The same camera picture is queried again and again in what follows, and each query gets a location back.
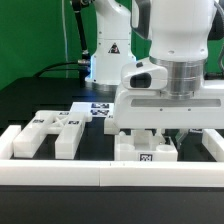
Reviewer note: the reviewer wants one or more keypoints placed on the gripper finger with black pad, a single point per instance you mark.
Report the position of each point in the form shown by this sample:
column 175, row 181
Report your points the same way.
column 180, row 136

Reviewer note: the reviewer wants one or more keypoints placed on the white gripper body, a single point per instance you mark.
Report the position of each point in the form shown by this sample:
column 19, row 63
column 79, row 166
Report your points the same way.
column 142, row 101

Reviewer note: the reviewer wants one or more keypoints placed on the white chair seat part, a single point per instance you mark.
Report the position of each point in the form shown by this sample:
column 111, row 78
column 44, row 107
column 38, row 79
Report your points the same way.
column 144, row 146

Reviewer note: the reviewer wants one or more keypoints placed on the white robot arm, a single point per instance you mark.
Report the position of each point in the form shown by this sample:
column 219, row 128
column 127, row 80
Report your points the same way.
column 154, row 57

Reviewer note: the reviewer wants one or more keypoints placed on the white tagged cube far right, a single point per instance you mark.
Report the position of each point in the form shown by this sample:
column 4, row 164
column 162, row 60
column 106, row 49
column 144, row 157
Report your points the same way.
column 196, row 130

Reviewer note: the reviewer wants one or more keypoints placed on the white marker base sheet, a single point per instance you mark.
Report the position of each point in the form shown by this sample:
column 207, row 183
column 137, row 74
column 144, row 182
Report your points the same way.
column 97, row 109

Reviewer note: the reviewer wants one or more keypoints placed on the black cable post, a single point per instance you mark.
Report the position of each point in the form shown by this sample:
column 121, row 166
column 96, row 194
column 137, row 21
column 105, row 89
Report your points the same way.
column 77, row 5

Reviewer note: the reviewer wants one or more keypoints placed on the white chair back frame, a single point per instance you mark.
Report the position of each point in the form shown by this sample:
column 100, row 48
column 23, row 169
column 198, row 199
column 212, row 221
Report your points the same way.
column 68, row 126

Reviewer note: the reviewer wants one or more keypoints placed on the white U-shaped fence wall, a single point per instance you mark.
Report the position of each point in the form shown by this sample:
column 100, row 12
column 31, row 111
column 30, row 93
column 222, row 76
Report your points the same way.
column 103, row 173

